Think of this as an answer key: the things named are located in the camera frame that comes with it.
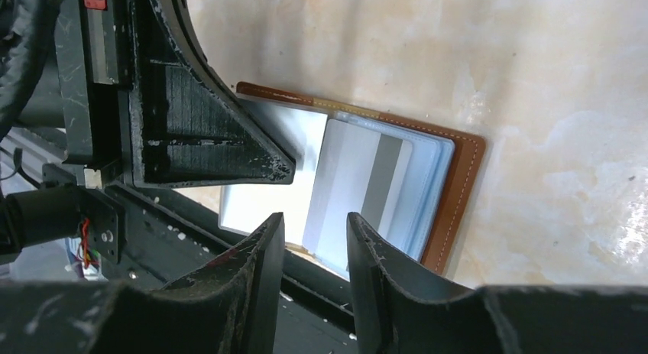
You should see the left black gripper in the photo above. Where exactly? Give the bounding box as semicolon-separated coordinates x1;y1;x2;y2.
54;0;296;189

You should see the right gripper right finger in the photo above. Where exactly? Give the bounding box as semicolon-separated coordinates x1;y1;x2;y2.
347;213;647;353

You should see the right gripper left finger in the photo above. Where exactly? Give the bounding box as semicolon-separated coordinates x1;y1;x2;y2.
1;213;285;353

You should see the white VIP credit card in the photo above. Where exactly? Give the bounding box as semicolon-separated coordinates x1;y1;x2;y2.
303;119;413;276

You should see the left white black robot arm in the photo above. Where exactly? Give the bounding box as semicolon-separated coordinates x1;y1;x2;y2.
1;0;296;270

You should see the brown leather card holder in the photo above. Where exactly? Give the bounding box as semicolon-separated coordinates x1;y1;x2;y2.
219;82;486;274

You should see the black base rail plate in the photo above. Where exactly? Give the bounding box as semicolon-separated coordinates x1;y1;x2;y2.
1;128;358;353

